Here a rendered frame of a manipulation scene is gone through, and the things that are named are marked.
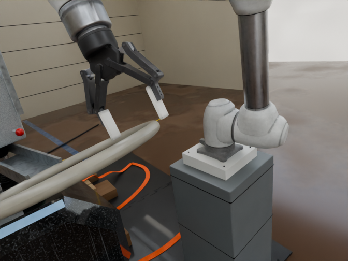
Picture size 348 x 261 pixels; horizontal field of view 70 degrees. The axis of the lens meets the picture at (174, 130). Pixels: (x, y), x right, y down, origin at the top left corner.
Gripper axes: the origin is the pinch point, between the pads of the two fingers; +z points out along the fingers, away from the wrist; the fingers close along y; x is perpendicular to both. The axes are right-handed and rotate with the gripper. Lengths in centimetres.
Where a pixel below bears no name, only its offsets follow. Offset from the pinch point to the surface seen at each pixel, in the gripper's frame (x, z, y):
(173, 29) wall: -603, -164, 185
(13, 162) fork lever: -13, -6, 70
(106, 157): 10.7, 2.8, 1.8
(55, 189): 18.3, 3.6, 7.9
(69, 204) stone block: -29, 22, 75
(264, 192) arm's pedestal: -80, 64, 2
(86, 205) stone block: -37, 28, 75
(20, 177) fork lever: -1.3, 0.2, 49.8
